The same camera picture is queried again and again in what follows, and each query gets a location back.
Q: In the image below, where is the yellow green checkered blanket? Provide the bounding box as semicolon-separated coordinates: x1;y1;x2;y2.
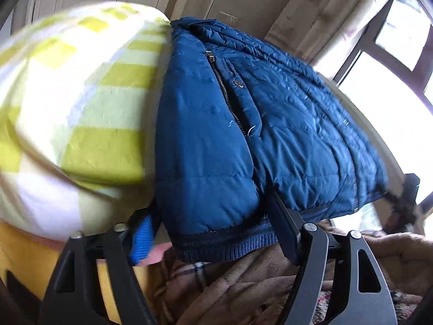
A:
0;2;173;242

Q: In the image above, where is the printed cream curtain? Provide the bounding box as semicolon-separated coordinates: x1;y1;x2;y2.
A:
264;0;400;68

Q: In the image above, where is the dark framed window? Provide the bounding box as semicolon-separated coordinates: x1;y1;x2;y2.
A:
333;0;433;183

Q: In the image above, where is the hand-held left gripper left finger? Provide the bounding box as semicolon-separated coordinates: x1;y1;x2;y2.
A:
38;210;161;325

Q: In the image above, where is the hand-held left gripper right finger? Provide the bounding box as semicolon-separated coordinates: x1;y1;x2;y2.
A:
271;191;398;325

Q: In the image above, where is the yellow floral bed sheet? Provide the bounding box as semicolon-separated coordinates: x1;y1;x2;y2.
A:
0;222;149;325

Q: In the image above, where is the beige wall socket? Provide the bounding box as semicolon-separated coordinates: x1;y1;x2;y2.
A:
216;11;238;26

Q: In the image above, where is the blue quilted puffer jacket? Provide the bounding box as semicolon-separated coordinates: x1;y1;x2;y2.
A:
154;17;389;264

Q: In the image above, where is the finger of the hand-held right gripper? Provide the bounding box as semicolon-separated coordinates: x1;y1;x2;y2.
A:
384;190;406;210

